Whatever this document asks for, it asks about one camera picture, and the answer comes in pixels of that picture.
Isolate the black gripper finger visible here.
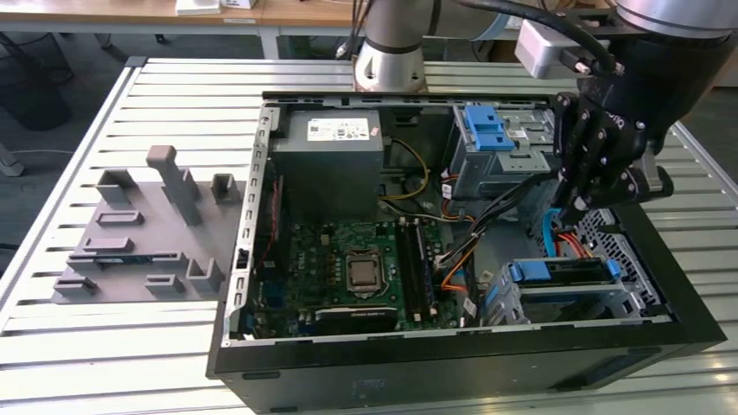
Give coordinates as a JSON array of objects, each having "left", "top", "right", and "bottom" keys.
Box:
[
  {"left": 578, "top": 149, "right": 676, "bottom": 214},
  {"left": 550, "top": 91, "right": 614, "bottom": 225}
]

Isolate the orange and black power wire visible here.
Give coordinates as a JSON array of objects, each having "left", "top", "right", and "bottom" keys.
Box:
[{"left": 554, "top": 215, "right": 597, "bottom": 261}]

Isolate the hard disk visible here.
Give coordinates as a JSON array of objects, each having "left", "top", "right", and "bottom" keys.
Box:
[{"left": 506, "top": 257, "right": 624, "bottom": 287}]

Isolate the metal disk bay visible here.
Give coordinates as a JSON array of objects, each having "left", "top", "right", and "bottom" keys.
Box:
[{"left": 483, "top": 254, "right": 658, "bottom": 325}]

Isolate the metal drive cage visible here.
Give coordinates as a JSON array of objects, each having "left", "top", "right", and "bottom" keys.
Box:
[{"left": 449, "top": 103, "right": 570, "bottom": 202}]

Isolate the blue plastic drive latch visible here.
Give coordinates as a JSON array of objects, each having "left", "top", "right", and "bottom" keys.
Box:
[{"left": 462, "top": 105, "right": 518, "bottom": 151}]

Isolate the black RAM slot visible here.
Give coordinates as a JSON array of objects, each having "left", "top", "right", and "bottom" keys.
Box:
[
  {"left": 417, "top": 219, "right": 438, "bottom": 319},
  {"left": 401, "top": 218, "right": 421, "bottom": 321}
]

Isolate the grey power supply unit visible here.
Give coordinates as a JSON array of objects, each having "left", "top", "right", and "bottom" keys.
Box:
[{"left": 270, "top": 107, "right": 386, "bottom": 221}]

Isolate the silver CPU in socket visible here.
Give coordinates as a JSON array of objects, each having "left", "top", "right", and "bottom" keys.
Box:
[{"left": 345, "top": 257, "right": 382, "bottom": 290}]

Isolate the black PC case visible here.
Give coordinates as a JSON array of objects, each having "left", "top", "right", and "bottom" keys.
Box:
[{"left": 207, "top": 89, "right": 726, "bottom": 414}]

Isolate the green motherboard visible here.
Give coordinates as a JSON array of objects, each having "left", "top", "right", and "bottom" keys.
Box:
[{"left": 253, "top": 218, "right": 462, "bottom": 338}]

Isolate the black graphics card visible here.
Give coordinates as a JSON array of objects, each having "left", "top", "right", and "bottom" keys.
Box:
[{"left": 314, "top": 304, "right": 401, "bottom": 334}]

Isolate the grey parts rack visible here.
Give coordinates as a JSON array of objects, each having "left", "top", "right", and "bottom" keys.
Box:
[{"left": 51, "top": 144, "right": 250, "bottom": 307}]

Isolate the long wooden desk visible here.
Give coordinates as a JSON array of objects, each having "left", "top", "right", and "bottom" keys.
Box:
[{"left": 0, "top": 0, "right": 370, "bottom": 60}]

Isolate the black mesh bin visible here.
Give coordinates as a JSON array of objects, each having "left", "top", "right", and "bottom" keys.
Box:
[{"left": 0, "top": 32, "right": 74, "bottom": 131}]

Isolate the black cable bundle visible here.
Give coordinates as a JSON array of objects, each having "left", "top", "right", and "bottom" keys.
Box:
[{"left": 441, "top": 168, "right": 570, "bottom": 263}]

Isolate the blue data wire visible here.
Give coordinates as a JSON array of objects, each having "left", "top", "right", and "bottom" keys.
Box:
[{"left": 544, "top": 208, "right": 565, "bottom": 257}]

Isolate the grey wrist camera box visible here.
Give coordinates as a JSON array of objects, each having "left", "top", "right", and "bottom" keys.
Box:
[{"left": 514, "top": 19, "right": 624, "bottom": 80}]

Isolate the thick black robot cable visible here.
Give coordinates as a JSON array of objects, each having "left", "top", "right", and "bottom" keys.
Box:
[{"left": 454, "top": 0, "right": 628, "bottom": 74}]

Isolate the yellow wire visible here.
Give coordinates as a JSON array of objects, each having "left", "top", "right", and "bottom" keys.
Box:
[{"left": 379, "top": 137, "right": 433, "bottom": 202}]

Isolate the orange wire bundle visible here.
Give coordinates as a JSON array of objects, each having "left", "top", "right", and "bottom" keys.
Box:
[{"left": 441, "top": 259, "right": 469, "bottom": 295}]

